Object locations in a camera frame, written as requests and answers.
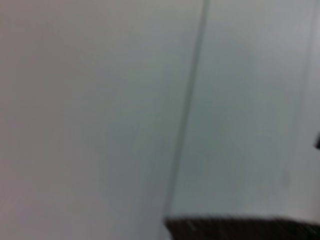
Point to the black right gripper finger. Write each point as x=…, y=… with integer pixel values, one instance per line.
x=317, y=142

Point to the dark brown woven basket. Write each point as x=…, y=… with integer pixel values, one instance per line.
x=240, y=228

